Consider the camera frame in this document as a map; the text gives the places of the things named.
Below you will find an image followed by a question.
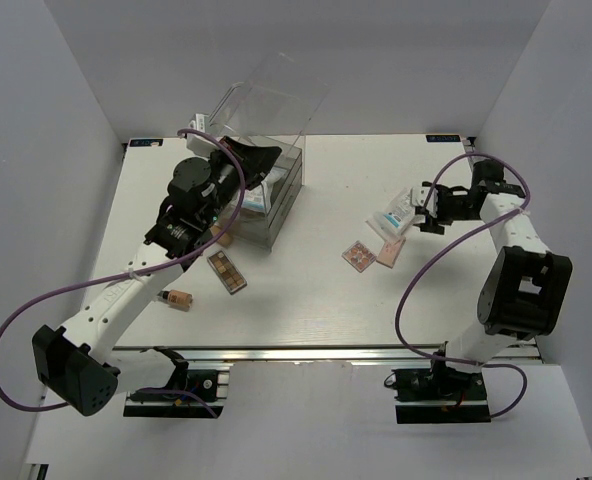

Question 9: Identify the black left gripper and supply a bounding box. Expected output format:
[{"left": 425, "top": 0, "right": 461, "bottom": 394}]
[{"left": 199, "top": 135, "right": 279, "bottom": 227}]

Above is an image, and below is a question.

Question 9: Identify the smoked acrylic drawer organizer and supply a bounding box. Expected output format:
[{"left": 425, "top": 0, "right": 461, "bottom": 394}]
[{"left": 227, "top": 135, "right": 305, "bottom": 250}]

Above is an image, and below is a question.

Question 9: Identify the white cotton pad pack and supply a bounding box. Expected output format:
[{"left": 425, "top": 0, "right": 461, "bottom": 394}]
[
  {"left": 242, "top": 167, "right": 288, "bottom": 215},
  {"left": 366, "top": 188, "right": 423, "bottom": 243}
]

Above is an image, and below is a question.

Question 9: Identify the pink makeup box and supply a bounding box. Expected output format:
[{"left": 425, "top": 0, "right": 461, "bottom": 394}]
[{"left": 376, "top": 236, "right": 406, "bottom": 269}]

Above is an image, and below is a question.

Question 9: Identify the long square-pan eyeshadow palette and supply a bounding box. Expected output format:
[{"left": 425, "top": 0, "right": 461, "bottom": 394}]
[{"left": 207, "top": 250, "right": 247, "bottom": 295}]

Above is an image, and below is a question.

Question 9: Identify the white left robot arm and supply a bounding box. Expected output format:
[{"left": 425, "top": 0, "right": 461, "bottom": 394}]
[{"left": 32, "top": 137, "right": 282, "bottom": 416}]

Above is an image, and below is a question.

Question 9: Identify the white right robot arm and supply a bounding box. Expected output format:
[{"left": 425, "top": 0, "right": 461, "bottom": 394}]
[{"left": 411, "top": 159, "right": 572, "bottom": 399}]

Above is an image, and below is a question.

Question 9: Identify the foundation bottle near organizer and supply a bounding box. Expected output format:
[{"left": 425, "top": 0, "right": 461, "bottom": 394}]
[{"left": 210, "top": 225, "right": 233, "bottom": 248}]

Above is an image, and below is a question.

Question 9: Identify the foundation bottle near front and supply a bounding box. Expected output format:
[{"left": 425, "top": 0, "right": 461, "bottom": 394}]
[{"left": 157, "top": 290, "right": 193, "bottom": 311}]

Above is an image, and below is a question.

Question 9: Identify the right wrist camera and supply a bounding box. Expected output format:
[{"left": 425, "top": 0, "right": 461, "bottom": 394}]
[{"left": 410, "top": 185, "right": 437, "bottom": 217}]

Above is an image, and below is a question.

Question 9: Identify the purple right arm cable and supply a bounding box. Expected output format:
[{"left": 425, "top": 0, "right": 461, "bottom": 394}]
[{"left": 394, "top": 152, "right": 534, "bottom": 419}]

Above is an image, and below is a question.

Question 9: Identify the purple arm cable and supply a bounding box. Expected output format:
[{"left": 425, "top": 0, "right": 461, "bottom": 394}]
[
  {"left": 0, "top": 128, "right": 250, "bottom": 412},
  {"left": 394, "top": 152, "right": 534, "bottom": 419}
]

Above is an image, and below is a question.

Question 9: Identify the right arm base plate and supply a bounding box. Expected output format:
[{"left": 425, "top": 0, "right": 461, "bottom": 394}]
[{"left": 383, "top": 368, "right": 491, "bottom": 425}]

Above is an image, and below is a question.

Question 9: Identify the aluminium front rail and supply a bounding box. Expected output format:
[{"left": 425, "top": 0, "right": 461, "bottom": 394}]
[{"left": 110, "top": 344, "right": 542, "bottom": 364}]

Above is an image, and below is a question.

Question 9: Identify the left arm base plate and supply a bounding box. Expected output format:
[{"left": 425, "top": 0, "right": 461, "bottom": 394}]
[{"left": 123, "top": 347, "right": 228, "bottom": 419}]

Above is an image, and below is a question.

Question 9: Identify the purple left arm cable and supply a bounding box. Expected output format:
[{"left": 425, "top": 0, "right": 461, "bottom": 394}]
[{"left": 0, "top": 128, "right": 250, "bottom": 412}]

